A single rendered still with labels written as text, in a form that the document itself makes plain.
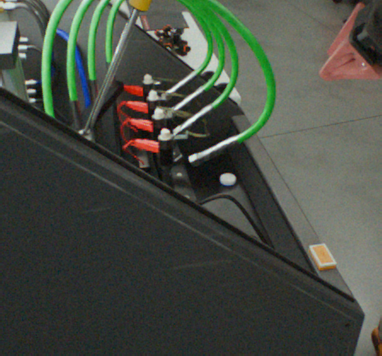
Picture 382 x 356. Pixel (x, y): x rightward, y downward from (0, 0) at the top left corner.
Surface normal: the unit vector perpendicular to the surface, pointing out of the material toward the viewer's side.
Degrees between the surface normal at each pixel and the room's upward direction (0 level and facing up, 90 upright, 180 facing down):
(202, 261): 90
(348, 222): 0
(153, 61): 90
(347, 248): 0
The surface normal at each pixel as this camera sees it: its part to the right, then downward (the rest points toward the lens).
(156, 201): 0.20, 0.57
